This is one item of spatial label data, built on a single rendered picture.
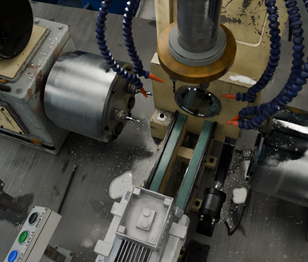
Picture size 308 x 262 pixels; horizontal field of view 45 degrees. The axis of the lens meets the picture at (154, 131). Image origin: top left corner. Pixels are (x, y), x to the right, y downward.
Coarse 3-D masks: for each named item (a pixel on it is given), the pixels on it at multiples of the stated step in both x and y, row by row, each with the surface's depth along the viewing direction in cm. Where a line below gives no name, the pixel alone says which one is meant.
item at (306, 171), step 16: (288, 112) 96; (304, 112) 97; (256, 128) 104; (272, 128) 93; (288, 128) 92; (304, 128) 92; (256, 144) 111; (272, 144) 92; (288, 144) 91; (304, 144) 90; (256, 160) 96; (272, 160) 92; (288, 160) 91; (304, 160) 90; (256, 176) 95; (272, 176) 93; (288, 176) 92; (304, 176) 91; (272, 192) 98; (288, 192) 95; (304, 192) 93
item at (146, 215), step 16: (144, 192) 90; (128, 208) 89; (144, 208) 88; (160, 208) 89; (128, 224) 88; (144, 224) 86; (160, 224) 88; (128, 240) 86; (144, 240) 86; (160, 240) 86
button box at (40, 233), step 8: (32, 208) 98; (40, 208) 96; (48, 208) 94; (40, 216) 94; (48, 216) 94; (56, 216) 96; (24, 224) 96; (32, 224) 94; (40, 224) 92; (48, 224) 94; (56, 224) 96; (32, 232) 92; (40, 232) 92; (48, 232) 94; (16, 240) 94; (32, 240) 91; (40, 240) 92; (48, 240) 94; (16, 248) 92; (24, 248) 90; (32, 248) 90; (40, 248) 92; (24, 256) 89; (32, 256) 90; (40, 256) 92
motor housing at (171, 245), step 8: (184, 216) 94; (112, 224) 93; (184, 224) 94; (112, 232) 92; (168, 232) 91; (104, 240) 91; (112, 240) 91; (120, 240) 90; (168, 240) 91; (176, 240) 91; (112, 248) 90; (120, 248) 88; (128, 248) 87; (136, 248) 87; (144, 248) 87; (160, 248) 89; (168, 248) 90; (176, 248) 91; (104, 256) 91; (112, 256) 88; (120, 256) 86; (128, 256) 85; (136, 256) 85; (144, 256) 85; (152, 256) 87; (160, 256) 88; (168, 256) 89; (176, 256) 92
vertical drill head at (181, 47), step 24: (192, 0) 69; (216, 0) 69; (192, 24) 74; (216, 24) 76; (168, 48) 85; (192, 48) 80; (216, 48) 81; (168, 72) 84; (192, 72) 81; (216, 72) 81
